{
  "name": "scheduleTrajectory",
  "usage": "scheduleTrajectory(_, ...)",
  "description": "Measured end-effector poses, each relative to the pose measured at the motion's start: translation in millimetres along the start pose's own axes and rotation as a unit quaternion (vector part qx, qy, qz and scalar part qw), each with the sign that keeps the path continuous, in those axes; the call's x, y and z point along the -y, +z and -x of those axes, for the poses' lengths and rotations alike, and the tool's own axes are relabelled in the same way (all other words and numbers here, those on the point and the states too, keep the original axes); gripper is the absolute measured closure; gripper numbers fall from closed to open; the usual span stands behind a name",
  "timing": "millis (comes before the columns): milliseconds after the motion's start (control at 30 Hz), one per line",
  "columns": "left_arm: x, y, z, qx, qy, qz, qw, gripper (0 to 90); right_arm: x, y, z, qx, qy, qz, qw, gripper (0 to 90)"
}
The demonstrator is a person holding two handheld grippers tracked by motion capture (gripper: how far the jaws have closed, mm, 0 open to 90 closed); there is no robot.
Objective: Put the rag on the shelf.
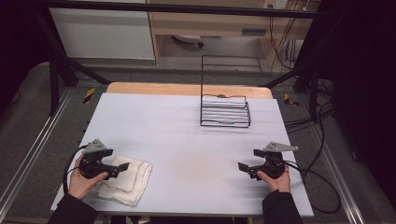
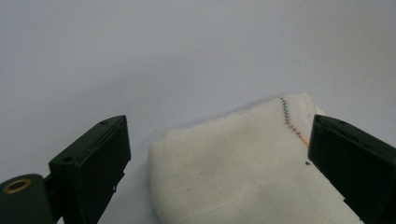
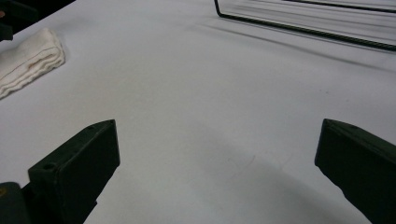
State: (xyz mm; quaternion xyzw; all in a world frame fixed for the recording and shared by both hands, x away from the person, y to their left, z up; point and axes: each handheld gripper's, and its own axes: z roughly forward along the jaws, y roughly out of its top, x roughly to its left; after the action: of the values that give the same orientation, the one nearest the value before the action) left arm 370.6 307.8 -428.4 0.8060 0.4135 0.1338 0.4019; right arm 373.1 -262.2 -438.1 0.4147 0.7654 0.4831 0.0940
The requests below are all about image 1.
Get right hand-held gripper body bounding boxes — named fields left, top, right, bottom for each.
left=257, top=141, right=299, bottom=180

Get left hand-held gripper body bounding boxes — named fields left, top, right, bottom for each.
left=78, top=138, right=114, bottom=180

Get white cloth with red stitching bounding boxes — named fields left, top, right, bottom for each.
left=96, top=154, right=154, bottom=208

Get person's right hand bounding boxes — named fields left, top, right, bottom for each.
left=256, top=168, right=291, bottom=194

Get person's left hand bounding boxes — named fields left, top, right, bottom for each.
left=67, top=153, right=110, bottom=201

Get pale blue table cover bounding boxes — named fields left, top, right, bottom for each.
left=49, top=91, right=315, bottom=218

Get white cabinet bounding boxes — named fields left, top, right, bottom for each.
left=49, top=7, right=156, bottom=61

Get black curtain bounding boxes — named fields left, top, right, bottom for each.
left=298, top=0, right=396, bottom=202
left=0, top=0, right=61, bottom=108

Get white chair base with caster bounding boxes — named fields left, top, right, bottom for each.
left=171, top=34, right=205, bottom=49

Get light wooden desk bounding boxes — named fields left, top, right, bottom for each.
left=146, top=0, right=322, bottom=67

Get left hand-held gripper black cable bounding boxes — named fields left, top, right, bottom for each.
left=62, top=144, right=90, bottom=196

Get hand-held gripper black cable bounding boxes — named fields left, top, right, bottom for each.
left=284, top=118, right=342, bottom=216
left=62, top=144, right=90, bottom=196

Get black wire rack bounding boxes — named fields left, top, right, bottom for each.
left=199, top=54, right=264, bottom=129

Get bundle of black floor cables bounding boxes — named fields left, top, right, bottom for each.
left=284, top=102, right=336, bottom=134

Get aluminium floor rail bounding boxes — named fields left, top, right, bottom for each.
left=0, top=88, right=75, bottom=213
left=310, top=123, right=366, bottom=224

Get right hand-held gripper black cable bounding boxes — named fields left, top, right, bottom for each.
left=284, top=118, right=342, bottom=216

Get hanging black and yellow cables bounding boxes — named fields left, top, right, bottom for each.
left=268, top=8, right=308, bottom=71

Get white wall socket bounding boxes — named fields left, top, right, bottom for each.
left=262, top=0, right=290, bottom=10

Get black metal frame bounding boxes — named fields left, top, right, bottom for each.
left=29, top=0, right=353, bottom=117

